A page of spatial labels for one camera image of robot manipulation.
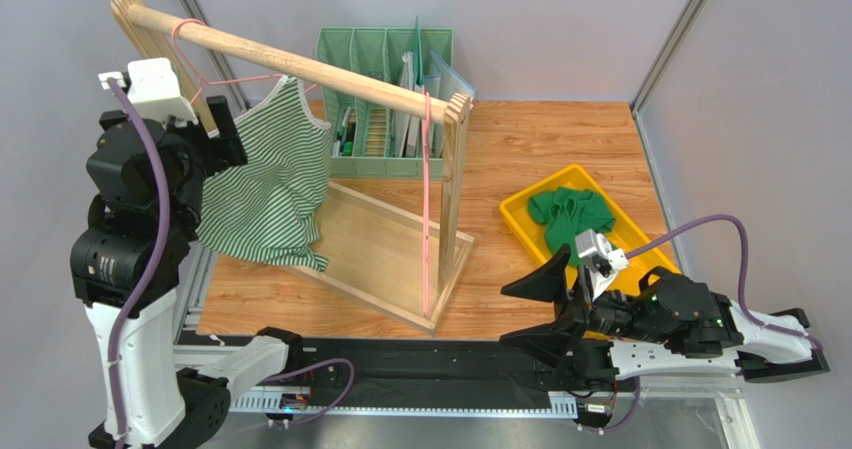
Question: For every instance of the mint green file organizer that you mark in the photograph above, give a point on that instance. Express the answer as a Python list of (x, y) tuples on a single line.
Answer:
[(375, 141)]

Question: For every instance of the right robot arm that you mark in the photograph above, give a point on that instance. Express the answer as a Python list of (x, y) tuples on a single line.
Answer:
[(601, 337)]

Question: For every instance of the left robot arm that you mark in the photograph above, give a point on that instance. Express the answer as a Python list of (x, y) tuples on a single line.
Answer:
[(125, 270)]

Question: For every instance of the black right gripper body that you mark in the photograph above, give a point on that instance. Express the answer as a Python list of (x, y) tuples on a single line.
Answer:
[(577, 311)]

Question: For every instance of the green white striped tank top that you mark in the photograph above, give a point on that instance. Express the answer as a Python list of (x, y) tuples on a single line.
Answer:
[(265, 211)]

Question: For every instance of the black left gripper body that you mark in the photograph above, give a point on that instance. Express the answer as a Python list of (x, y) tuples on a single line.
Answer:
[(198, 142)]

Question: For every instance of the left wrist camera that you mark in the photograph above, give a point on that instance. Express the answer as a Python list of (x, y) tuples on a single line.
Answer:
[(153, 89)]

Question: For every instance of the pink wire hanger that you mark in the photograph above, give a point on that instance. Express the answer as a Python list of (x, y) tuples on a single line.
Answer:
[(424, 141)]

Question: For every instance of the wooden clothes rack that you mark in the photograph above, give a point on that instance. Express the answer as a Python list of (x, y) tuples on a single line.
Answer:
[(373, 248)]

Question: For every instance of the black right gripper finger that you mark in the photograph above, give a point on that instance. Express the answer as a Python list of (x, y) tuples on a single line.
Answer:
[(545, 284), (548, 343)]

